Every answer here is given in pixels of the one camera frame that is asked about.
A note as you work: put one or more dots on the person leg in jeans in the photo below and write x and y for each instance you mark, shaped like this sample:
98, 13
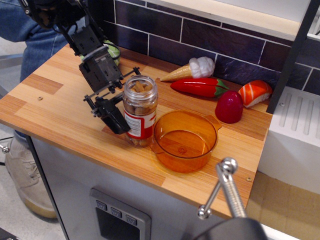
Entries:
41, 44

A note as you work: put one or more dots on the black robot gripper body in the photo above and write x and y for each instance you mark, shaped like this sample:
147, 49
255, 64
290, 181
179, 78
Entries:
102, 73

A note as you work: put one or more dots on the toy salmon sushi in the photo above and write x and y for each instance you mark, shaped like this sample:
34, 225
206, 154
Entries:
255, 92

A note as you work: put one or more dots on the dark red toy dome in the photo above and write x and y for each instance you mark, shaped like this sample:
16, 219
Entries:
229, 108

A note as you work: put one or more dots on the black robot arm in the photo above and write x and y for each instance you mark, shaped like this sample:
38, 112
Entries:
72, 19

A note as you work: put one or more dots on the grey toy oven cabinet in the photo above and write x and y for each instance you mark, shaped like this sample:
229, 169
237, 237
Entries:
69, 179

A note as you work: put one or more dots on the clear almond jar red label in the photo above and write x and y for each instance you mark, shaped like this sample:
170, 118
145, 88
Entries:
140, 101

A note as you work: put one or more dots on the orange transparent plastic pot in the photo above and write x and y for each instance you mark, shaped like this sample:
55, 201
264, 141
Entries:
183, 140

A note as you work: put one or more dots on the metal clamp screw handle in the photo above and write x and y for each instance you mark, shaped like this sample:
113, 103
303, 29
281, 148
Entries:
225, 171

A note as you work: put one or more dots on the black metal shelf post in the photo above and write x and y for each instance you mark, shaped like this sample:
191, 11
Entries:
293, 54

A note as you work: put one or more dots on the toy ice cream cone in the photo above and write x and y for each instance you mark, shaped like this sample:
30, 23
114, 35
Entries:
201, 67

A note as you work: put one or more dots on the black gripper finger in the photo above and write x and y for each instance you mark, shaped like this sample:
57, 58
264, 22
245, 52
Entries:
108, 112

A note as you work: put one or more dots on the grey oven control panel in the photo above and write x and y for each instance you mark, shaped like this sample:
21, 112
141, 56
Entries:
117, 220

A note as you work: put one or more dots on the beige sneaker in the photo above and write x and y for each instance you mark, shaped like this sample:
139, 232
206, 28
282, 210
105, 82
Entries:
27, 180

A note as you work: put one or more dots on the white toy sink unit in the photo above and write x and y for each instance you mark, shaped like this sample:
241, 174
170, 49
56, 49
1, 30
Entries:
291, 152

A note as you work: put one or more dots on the red toy chili pepper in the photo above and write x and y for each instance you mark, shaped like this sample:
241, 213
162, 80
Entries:
204, 87

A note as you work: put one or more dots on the black clamp body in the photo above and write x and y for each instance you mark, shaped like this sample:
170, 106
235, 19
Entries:
239, 228

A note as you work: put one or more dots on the green toy cabbage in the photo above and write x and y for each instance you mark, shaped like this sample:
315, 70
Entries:
114, 51

